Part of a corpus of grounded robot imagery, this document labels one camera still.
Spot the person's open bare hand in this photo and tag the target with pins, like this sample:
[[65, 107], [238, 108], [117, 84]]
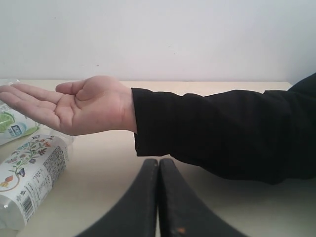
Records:
[[93, 105]]

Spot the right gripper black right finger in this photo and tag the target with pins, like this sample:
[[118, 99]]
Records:
[[181, 212]]

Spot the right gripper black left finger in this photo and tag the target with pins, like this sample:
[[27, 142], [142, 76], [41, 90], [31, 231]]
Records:
[[135, 214]]

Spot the square bottle floral label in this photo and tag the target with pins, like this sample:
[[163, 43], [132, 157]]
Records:
[[28, 175]]

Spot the clear bottle green white label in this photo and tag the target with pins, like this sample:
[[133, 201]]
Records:
[[14, 125]]

